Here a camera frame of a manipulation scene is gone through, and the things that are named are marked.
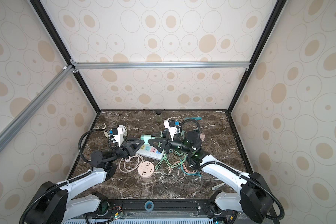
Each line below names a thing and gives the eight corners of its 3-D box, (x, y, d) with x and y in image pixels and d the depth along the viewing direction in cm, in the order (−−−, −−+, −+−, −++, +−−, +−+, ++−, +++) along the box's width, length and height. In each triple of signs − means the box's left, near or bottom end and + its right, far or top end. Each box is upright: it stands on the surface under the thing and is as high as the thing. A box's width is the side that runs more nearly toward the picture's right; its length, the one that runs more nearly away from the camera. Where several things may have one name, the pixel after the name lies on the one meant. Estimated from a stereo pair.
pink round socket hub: (137, 178, 86) (136, 176, 84) (140, 163, 92) (139, 161, 90) (153, 178, 86) (153, 176, 84) (154, 163, 92) (154, 161, 90)
